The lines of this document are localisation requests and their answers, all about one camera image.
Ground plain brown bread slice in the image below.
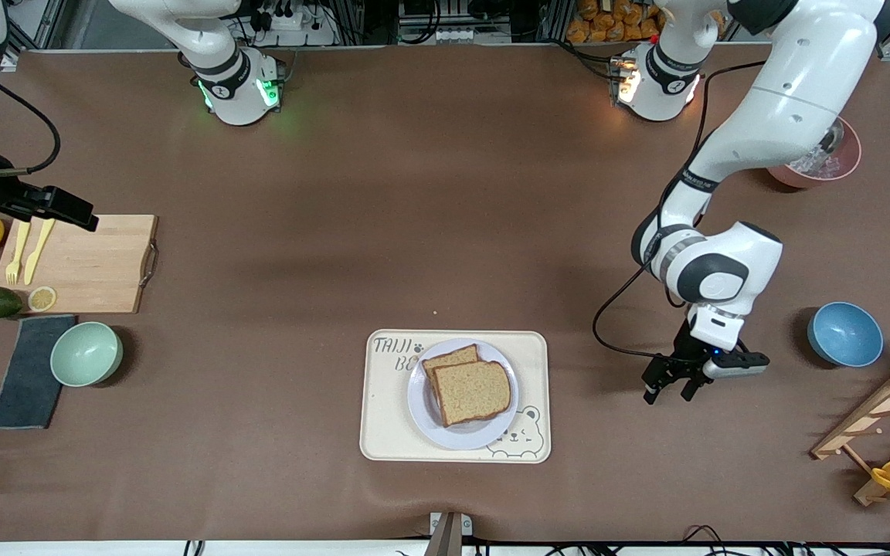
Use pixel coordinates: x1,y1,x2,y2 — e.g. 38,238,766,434
433,360,512,428

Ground pale blue round plate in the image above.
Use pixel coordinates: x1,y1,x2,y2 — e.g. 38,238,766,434
407,338,520,451

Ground wooden cutting board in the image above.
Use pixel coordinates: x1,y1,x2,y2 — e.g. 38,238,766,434
0,214,160,315

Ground yellow plastic fork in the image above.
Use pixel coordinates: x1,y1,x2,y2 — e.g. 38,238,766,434
5,224,30,286

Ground yellow plastic knife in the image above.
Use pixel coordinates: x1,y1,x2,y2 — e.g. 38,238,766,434
24,220,55,285

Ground mint green bowl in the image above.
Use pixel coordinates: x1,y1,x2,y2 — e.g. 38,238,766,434
50,321,124,388

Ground blue bowl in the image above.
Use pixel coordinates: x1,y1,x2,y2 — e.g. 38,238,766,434
807,302,884,368

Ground dark grey cloth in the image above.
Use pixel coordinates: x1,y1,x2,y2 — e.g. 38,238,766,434
0,314,79,430

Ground wooden peg rack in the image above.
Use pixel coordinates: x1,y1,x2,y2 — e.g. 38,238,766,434
811,355,890,507

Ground clear ice cubes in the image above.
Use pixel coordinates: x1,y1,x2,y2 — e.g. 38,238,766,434
793,151,840,177

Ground metal table clamp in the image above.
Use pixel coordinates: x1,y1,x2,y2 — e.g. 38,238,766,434
424,511,474,556

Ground pink bowl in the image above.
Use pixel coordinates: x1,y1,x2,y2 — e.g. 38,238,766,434
768,116,862,189

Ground white bear print tray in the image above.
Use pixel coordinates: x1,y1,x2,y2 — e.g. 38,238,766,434
359,330,552,464

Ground white power strip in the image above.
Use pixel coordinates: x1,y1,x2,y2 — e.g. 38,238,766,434
248,0,338,46

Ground orange packaged items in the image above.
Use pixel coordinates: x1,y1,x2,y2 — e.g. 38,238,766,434
566,0,666,43

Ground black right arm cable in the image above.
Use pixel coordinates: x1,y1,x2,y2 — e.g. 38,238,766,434
0,73,62,177

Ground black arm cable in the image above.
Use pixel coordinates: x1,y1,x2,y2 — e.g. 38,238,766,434
593,62,770,360
0,73,62,177

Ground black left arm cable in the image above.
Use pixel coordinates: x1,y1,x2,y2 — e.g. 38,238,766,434
593,62,770,360

